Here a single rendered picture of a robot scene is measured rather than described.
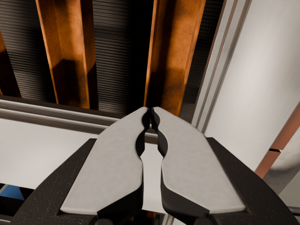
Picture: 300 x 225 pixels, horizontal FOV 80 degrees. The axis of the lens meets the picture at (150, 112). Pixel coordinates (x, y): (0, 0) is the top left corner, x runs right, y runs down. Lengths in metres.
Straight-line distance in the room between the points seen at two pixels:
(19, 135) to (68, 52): 0.20
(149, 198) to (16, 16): 0.58
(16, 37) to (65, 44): 0.26
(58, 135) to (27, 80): 0.44
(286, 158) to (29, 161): 0.59
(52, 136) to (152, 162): 0.16
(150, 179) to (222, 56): 0.22
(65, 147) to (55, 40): 0.22
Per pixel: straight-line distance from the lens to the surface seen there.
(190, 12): 0.38
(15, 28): 0.68
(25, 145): 0.37
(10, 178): 0.48
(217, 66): 0.23
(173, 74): 0.40
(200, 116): 0.26
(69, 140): 0.31
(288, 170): 0.64
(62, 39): 0.45
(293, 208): 0.69
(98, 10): 0.54
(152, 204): 0.39
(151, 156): 0.29
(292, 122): 0.32
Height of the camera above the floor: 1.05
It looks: 57 degrees down
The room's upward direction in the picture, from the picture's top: 167 degrees counter-clockwise
